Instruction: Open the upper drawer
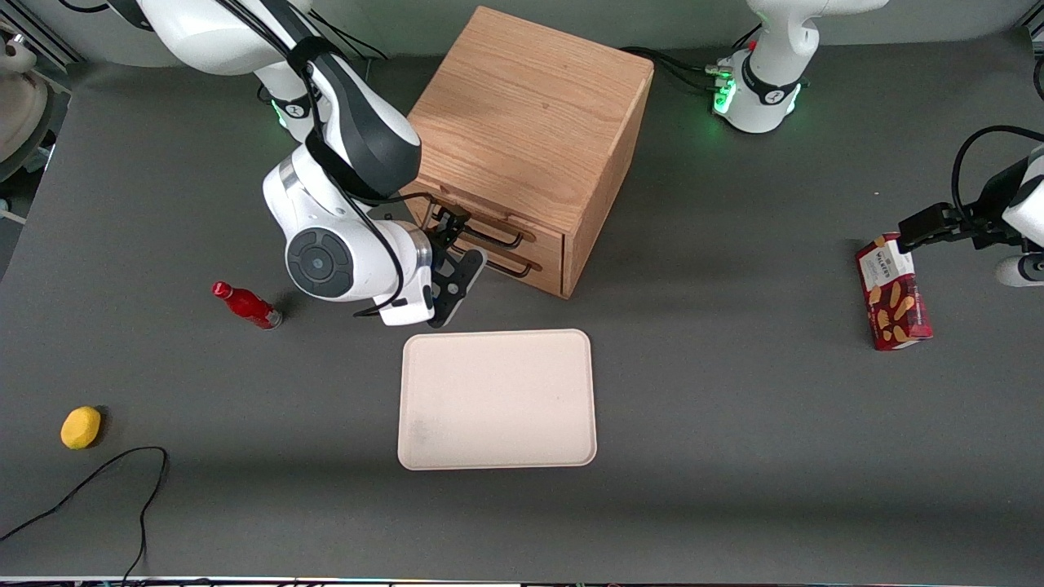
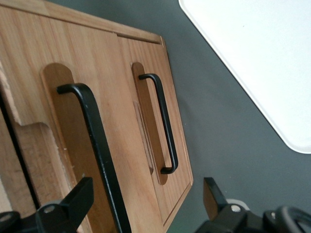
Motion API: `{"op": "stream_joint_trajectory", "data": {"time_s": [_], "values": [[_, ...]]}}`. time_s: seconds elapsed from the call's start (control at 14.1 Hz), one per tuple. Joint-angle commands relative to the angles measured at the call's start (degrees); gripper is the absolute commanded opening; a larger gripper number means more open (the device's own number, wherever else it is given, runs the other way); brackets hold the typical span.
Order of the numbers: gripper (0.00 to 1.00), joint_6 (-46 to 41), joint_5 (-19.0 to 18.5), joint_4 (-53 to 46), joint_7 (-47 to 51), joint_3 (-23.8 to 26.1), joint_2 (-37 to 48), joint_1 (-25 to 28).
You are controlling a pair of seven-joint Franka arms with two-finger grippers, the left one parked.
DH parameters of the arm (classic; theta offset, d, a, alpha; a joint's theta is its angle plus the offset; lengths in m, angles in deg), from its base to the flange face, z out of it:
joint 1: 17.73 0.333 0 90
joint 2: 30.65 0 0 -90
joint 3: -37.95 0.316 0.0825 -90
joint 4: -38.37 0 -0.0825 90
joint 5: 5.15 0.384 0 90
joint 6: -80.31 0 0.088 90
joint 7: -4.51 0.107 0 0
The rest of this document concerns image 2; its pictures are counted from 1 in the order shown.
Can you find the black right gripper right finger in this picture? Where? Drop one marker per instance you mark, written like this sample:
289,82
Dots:
218,211

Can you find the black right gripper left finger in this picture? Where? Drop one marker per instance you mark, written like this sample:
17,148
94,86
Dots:
77,201

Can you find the wooden drawer with notched front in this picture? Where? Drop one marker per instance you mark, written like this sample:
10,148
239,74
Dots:
102,72

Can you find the wooden drawer with plain front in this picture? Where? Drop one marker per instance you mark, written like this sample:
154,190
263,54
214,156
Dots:
155,55

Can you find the wooden two-drawer cabinet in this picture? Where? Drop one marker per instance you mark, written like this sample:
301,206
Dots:
24,4

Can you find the cream rectangular tray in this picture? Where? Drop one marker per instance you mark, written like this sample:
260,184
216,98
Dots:
255,60

